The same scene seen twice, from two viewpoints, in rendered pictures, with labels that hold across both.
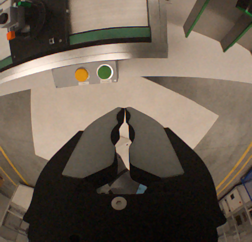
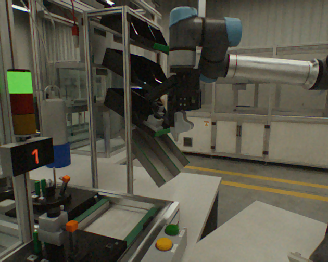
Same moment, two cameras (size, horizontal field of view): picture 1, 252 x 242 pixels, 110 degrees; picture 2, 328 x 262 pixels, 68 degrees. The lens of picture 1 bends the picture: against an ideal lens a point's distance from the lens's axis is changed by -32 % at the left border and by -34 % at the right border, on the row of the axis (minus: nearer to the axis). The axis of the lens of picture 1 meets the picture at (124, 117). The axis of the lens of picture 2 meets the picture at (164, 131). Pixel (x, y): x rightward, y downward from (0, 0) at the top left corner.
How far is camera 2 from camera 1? 74 cm
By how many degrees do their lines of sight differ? 94
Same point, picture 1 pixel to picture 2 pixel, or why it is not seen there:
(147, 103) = (231, 246)
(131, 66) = not seen: hidden behind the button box
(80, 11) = not seen: hidden behind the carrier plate
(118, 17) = (130, 225)
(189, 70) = (200, 214)
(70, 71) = (152, 252)
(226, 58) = (193, 193)
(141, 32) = (152, 211)
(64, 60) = (137, 254)
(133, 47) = (161, 213)
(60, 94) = not seen: outside the picture
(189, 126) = (271, 220)
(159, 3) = (137, 197)
